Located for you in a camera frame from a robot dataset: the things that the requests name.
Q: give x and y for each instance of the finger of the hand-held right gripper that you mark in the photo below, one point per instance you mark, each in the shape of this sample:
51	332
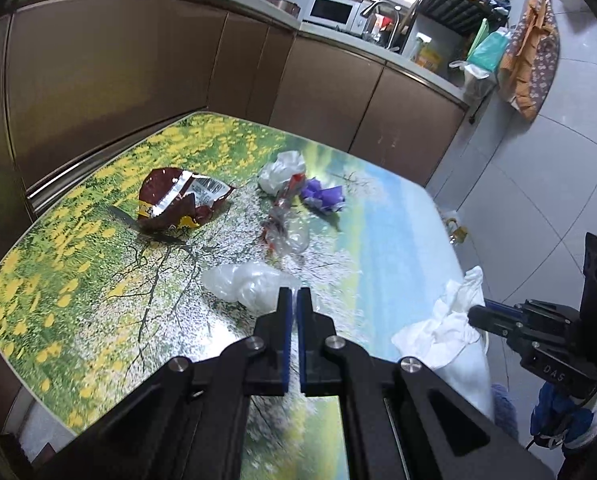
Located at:
503	306
493	321

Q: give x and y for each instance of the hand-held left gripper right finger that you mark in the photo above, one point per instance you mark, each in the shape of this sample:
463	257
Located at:
306	340

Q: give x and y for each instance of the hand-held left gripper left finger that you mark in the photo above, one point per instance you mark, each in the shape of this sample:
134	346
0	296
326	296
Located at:
286	340

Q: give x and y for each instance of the white tissue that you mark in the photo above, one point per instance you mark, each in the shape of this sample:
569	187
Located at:
438	330

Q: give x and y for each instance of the clear plastic bag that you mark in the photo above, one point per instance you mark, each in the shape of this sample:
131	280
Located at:
243	285

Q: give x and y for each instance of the blue white shoe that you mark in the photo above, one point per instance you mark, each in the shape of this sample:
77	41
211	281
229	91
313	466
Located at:
558	412

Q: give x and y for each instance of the blue fuzzy cloth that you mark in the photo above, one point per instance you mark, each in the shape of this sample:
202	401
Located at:
504	410

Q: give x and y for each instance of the clear wrapper with red print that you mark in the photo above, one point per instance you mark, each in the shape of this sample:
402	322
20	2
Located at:
288	232

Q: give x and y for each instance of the purple wrapper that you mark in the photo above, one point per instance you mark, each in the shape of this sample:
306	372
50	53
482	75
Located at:
323	195

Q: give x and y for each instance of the crumpled white plastic bag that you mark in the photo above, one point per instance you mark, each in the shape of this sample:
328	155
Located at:
283	170

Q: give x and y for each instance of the dark red snack bag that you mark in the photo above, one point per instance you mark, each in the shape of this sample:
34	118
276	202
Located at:
168	190

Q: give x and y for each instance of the flower print table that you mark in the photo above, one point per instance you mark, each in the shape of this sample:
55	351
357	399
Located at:
103	260

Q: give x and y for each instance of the white bag on counter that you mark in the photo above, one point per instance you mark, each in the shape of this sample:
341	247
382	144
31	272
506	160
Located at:
478	85

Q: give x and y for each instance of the orange floral apron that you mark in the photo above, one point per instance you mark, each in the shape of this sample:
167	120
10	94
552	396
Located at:
528	60

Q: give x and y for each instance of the white kitchen counter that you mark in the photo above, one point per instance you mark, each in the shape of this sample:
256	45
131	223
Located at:
418	72

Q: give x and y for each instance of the green plastic bag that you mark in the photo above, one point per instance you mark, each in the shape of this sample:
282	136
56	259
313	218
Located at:
493	50

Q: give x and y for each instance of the yellow food container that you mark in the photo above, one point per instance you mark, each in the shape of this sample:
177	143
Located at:
431	57

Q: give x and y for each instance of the steel kitchen faucet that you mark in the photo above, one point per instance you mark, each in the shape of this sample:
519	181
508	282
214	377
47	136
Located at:
396	25

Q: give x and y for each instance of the brown base cabinets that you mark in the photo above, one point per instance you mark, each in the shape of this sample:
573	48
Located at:
128	75

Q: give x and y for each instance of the white microwave oven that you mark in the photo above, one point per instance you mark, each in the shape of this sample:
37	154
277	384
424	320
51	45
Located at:
328	10

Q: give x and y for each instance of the black wall dish rack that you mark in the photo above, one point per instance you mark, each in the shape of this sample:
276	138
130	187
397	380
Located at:
453	7

